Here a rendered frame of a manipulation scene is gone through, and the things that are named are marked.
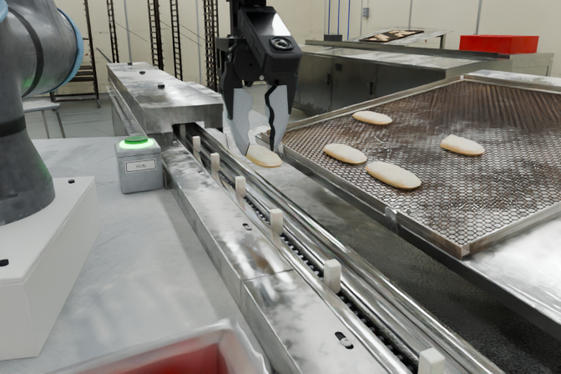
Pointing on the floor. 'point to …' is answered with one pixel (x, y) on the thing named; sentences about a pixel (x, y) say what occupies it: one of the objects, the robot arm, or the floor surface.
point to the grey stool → (43, 112)
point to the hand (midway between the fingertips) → (260, 145)
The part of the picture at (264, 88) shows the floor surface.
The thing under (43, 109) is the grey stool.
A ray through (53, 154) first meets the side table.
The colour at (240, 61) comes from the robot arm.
